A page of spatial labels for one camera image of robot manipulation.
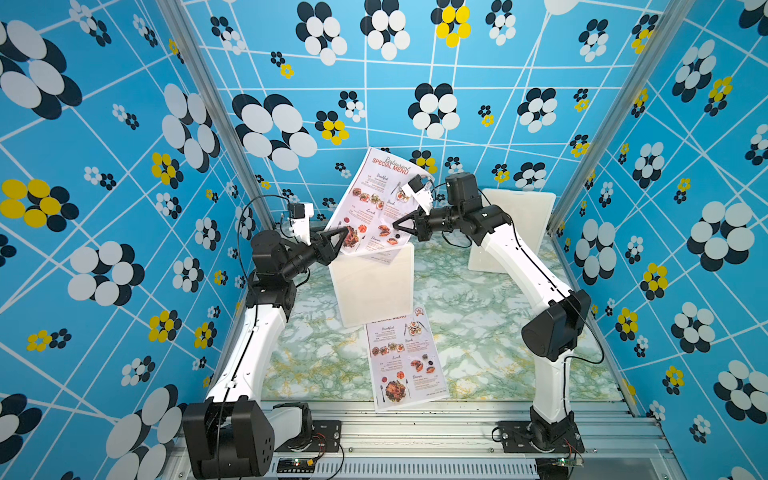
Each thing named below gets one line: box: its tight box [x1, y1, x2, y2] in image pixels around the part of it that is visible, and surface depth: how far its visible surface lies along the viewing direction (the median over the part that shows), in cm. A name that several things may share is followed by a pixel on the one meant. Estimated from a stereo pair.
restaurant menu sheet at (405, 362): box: [364, 305, 451, 413], surface depth 88 cm
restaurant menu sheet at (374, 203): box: [330, 147, 434, 265], surface depth 77 cm
